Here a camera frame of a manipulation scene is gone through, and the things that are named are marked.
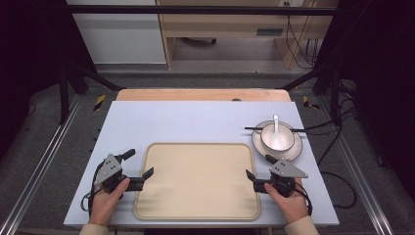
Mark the wooden table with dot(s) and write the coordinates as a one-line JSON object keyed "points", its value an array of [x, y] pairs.
{"points": [[202, 94]]}

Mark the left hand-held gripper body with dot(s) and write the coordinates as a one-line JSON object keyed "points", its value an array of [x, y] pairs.
{"points": [[108, 169]]}

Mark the white cabinet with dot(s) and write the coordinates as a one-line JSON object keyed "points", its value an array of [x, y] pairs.
{"points": [[120, 36]]}

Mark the white bowl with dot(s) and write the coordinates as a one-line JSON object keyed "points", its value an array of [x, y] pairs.
{"points": [[269, 137]]}

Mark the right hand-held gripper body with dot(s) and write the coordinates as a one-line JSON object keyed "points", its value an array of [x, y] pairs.
{"points": [[287, 169]]}

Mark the beige rectangular tray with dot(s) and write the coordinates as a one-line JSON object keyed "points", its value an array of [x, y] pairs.
{"points": [[197, 182]]}

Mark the person's right hand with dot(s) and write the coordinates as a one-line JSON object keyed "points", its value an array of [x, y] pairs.
{"points": [[288, 205]]}

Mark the black chopstick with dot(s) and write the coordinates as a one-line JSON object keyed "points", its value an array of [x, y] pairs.
{"points": [[253, 128], [300, 131]]}

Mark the white round plate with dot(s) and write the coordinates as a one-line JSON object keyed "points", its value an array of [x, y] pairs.
{"points": [[261, 147]]}

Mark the light wooden desk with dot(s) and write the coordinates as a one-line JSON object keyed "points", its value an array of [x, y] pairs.
{"points": [[225, 29]]}

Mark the aluminium floor rail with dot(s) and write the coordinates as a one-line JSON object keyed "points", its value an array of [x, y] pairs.
{"points": [[39, 166], [362, 182]]}

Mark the person's left hand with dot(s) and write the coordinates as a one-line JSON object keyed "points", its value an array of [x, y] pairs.
{"points": [[105, 204]]}

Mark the white ceramic spoon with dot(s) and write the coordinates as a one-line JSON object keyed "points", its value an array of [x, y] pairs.
{"points": [[277, 137]]}

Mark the black metal stand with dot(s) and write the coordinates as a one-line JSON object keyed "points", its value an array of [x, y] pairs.
{"points": [[332, 88], [65, 88]]}

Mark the black horizontal frame bar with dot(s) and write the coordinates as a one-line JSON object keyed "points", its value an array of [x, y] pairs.
{"points": [[195, 9]]}

